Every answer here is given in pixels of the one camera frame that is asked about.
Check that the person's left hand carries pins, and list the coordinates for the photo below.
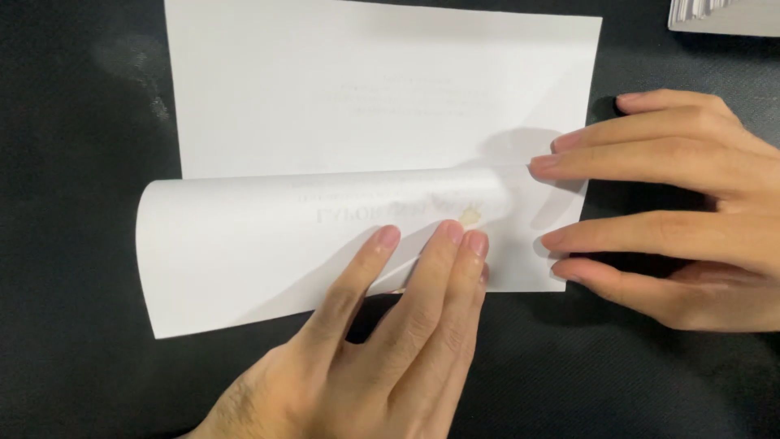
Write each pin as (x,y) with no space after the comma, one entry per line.
(341,378)

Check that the person's right hand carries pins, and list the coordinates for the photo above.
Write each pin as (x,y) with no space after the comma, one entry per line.
(719,231)

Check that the white printed paper sheet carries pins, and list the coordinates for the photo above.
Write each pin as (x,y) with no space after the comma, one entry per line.
(365,91)

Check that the stack of white papers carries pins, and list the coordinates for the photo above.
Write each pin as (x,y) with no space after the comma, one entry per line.
(725,18)

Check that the black table cloth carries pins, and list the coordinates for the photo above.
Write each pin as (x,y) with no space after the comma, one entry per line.
(67,256)

